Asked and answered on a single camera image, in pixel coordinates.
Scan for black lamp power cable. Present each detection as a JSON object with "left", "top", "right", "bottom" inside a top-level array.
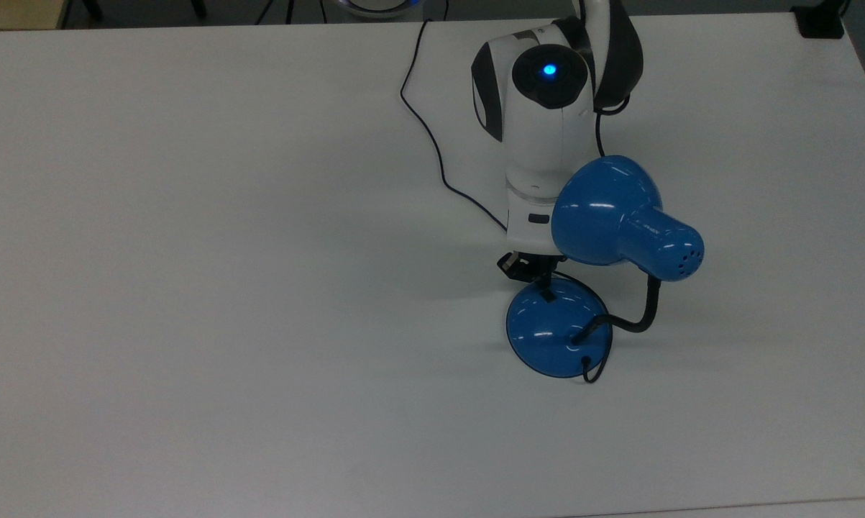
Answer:
[{"left": 400, "top": 18, "right": 615, "bottom": 385}]

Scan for black tripod legs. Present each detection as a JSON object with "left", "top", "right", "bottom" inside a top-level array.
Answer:
[{"left": 255, "top": 0, "right": 329, "bottom": 27}]

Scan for black clamp block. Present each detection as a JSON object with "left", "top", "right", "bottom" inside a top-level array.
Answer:
[{"left": 790, "top": 0, "right": 848, "bottom": 40}]

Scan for white adjacent table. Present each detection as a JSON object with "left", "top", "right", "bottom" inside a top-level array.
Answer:
[{"left": 565, "top": 495, "right": 865, "bottom": 518}]

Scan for blue desk lamp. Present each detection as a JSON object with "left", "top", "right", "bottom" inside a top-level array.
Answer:
[{"left": 505, "top": 154, "right": 705, "bottom": 381}]

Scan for beige wooden board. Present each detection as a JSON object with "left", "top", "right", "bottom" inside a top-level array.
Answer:
[{"left": 0, "top": 0, "right": 71, "bottom": 32}]

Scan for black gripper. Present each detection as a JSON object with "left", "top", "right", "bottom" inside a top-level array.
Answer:
[{"left": 496, "top": 250, "right": 557, "bottom": 304}]

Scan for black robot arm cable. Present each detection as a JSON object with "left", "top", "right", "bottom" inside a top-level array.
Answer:
[{"left": 592, "top": 92, "right": 632, "bottom": 158}]

